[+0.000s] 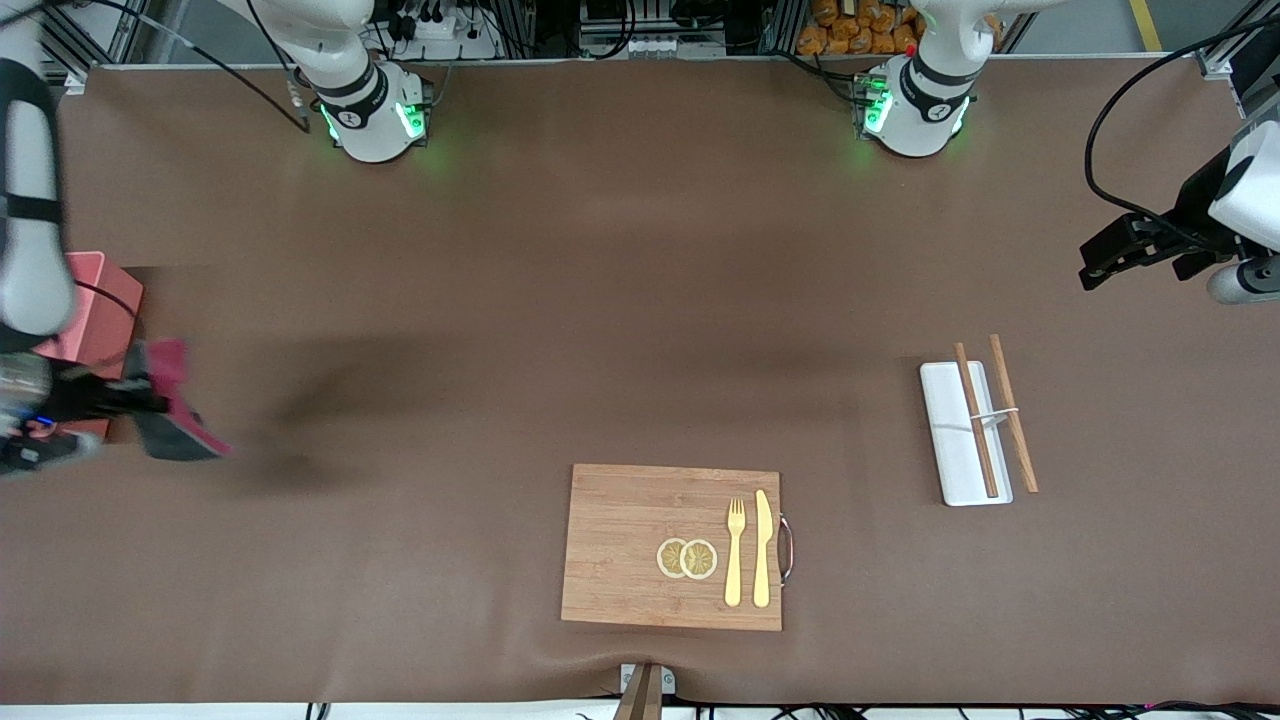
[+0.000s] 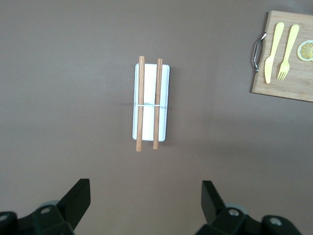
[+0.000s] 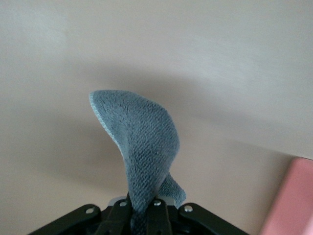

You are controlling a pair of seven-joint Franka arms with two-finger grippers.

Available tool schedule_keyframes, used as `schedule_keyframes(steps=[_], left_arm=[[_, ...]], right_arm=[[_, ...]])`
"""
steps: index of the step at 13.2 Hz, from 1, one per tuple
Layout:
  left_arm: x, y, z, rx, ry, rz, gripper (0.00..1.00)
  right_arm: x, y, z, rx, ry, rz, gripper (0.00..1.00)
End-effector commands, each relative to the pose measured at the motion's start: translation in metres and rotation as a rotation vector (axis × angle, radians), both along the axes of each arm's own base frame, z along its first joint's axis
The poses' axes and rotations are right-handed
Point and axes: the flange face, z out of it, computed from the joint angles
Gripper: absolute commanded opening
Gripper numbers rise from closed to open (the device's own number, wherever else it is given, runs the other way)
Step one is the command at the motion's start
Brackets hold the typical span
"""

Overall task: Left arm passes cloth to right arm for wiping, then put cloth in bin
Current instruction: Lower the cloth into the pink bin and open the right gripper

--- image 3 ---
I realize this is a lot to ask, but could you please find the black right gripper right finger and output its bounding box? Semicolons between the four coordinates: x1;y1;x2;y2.
146;199;248;235

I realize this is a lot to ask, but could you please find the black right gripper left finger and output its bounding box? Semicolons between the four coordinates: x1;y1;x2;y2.
28;199;134;235

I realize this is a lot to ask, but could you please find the blue microfiber cloth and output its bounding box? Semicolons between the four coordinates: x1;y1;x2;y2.
89;89;188;235

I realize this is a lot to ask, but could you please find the pink plastic box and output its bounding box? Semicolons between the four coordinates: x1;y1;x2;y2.
259;157;313;235

